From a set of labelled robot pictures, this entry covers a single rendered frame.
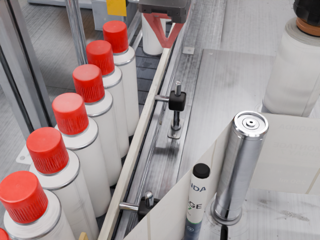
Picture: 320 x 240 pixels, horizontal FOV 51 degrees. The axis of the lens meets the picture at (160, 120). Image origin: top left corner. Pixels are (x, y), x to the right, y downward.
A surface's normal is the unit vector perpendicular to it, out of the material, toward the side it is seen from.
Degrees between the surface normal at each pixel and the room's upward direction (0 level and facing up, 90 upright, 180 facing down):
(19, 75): 90
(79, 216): 90
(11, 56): 90
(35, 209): 90
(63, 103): 3
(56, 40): 0
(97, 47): 3
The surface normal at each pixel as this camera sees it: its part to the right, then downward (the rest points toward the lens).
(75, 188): 0.79, 0.44
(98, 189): 0.60, 0.57
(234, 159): -0.61, 0.57
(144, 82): 0.00, -0.70
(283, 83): -0.78, 0.44
